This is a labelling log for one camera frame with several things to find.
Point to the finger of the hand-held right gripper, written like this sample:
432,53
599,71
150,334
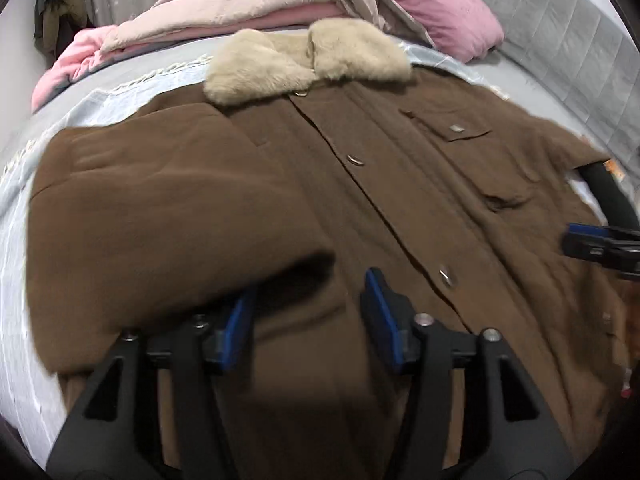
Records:
582,240

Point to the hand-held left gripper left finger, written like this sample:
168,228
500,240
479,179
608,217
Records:
239,327

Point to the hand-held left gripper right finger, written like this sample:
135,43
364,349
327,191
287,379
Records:
382,317

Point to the brown coat with fur collar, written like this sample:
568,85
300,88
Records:
300,185

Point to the dark hanging clothes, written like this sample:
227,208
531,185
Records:
55,5

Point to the grey padded headboard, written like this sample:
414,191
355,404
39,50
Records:
560,25

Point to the light blue checked fringed blanket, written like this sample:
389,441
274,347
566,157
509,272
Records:
20,260

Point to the pink pillow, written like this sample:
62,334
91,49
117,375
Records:
440,10

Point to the pink blanket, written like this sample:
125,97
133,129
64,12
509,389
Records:
65,65

